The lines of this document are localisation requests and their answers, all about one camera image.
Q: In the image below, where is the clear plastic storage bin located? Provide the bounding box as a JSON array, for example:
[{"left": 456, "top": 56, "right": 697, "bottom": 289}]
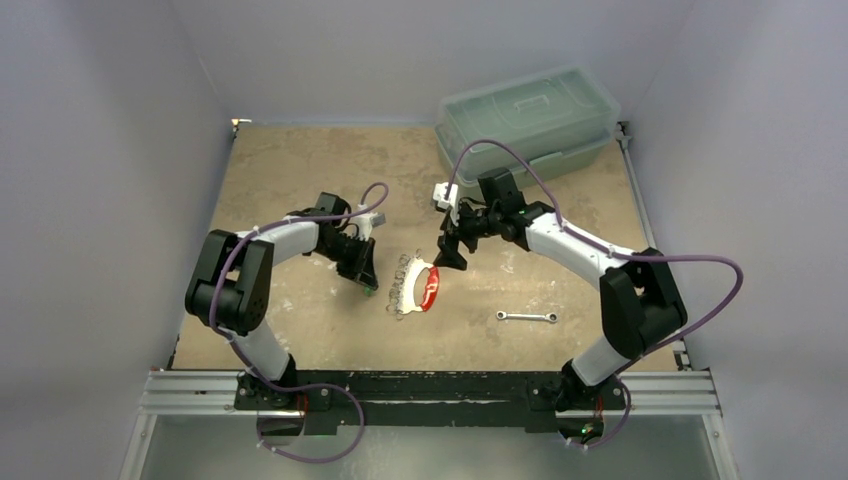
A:
[{"left": 435, "top": 66, "right": 621, "bottom": 189}]

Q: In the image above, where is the aluminium frame rail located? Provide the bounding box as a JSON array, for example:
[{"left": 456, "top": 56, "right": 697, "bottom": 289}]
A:
[{"left": 120, "top": 370, "right": 739, "bottom": 479}]

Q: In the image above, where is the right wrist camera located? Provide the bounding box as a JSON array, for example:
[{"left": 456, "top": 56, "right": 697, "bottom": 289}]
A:
[{"left": 432, "top": 182, "right": 459, "bottom": 225}]

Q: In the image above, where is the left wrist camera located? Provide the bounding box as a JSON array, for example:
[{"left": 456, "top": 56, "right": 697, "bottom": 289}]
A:
[{"left": 350, "top": 211, "right": 386, "bottom": 240}]

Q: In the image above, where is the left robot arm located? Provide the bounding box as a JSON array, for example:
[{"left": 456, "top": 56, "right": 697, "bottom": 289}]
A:
[{"left": 184, "top": 192, "right": 386, "bottom": 409}]

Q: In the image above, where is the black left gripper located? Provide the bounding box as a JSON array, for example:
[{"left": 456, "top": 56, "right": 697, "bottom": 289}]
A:
[{"left": 316, "top": 233, "right": 378, "bottom": 289}]

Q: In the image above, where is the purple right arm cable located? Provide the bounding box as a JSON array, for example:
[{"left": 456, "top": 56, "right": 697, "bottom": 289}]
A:
[{"left": 445, "top": 139, "right": 745, "bottom": 452}]

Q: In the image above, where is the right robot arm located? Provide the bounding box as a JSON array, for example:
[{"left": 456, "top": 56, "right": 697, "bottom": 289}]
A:
[{"left": 432, "top": 168, "right": 688, "bottom": 411}]

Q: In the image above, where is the silver combination wrench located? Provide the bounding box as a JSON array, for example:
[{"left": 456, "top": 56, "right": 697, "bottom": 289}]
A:
[{"left": 496, "top": 311, "right": 558, "bottom": 324}]

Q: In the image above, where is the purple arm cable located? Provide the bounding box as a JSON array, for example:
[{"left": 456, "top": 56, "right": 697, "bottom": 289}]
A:
[
  {"left": 445, "top": 139, "right": 745, "bottom": 452},
  {"left": 208, "top": 182, "right": 391, "bottom": 465}
]

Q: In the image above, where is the steel key organizer red handle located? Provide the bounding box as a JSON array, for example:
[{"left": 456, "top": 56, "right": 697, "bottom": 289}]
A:
[{"left": 386, "top": 250, "right": 441, "bottom": 320}]

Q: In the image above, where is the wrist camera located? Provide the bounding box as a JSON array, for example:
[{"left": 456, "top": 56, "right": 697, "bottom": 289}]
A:
[
  {"left": 432, "top": 182, "right": 459, "bottom": 225},
  {"left": 350, "top": 211, "right": 386, "bottom": 240}
]

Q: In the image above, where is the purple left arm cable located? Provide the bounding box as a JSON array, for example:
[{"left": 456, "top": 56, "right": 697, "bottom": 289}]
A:
[{"left": 208, "top": 182, "right": 391, "bottom": 465}]

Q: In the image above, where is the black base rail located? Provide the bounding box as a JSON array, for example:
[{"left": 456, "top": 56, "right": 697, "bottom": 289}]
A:
[{"left": 233, "top": 370, "right": 626, "bottom": 438}]

